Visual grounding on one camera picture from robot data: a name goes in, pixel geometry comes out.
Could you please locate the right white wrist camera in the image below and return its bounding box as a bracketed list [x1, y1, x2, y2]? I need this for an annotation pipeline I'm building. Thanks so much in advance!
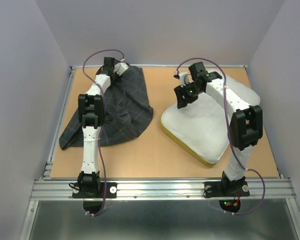
[173, 70, 190, 88]

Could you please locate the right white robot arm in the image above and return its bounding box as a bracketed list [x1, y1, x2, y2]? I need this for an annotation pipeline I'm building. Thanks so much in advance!
[174, 58, 263, 198]

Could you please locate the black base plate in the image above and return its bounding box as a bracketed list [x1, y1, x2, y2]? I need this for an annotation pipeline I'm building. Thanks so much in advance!
[68, 182, 118, 199]
[203, 180, 250, 199]

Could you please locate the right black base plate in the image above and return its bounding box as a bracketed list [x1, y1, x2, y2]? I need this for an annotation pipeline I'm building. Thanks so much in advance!
[203, 180, 250, 199]

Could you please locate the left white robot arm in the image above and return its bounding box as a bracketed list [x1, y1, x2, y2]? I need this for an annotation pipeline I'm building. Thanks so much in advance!
[72, 57, 116, 198]

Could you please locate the metal front panel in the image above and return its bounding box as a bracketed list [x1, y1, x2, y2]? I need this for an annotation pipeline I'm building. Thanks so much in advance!
[29, 199, 298, 240]

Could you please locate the dark grey checked pillowcase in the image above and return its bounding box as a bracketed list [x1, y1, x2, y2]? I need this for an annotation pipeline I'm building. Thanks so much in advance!
[58, 65, 155, 151]

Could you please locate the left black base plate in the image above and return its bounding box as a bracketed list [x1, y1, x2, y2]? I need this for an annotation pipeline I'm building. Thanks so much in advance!
[68, 182, 118, 199]

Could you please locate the white pillow yellow edge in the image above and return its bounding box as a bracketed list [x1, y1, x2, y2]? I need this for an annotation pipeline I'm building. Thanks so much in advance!
[160, 68, 260, 165]

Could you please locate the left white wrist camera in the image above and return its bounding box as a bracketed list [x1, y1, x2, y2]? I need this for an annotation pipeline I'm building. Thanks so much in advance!
[113, 58, 129, 76]

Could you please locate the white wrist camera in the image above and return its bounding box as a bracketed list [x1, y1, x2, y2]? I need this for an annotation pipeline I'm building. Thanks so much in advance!
[173, 70, 190, 88]
[113, 58, 129, 76]

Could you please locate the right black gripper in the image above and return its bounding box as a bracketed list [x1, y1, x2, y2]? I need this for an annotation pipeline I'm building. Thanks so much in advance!
[174, 81, 203, 109]

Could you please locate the aluminium frame rail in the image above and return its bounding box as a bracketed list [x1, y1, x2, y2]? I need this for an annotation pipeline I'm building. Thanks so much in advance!
[30, 67, 296, 201]

